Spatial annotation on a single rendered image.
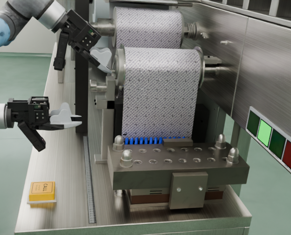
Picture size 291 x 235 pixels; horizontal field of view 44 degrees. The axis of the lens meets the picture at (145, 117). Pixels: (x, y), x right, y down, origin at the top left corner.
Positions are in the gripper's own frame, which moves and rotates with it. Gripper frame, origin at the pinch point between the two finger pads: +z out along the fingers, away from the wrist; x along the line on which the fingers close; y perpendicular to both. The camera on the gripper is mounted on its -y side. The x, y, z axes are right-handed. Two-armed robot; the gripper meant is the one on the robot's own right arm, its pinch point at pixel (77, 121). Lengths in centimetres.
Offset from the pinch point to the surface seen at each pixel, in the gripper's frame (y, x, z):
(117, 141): -2.9, -8.1, 11.6
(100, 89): 8.2, 7.8, 7.7
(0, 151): -109, 191, -63
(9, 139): -109, 214, -59
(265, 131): 10, -30, 45
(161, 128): -2.5, -0.3, 27.0
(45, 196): -17.5, -13.5, -9.1
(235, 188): -36, 13, 65
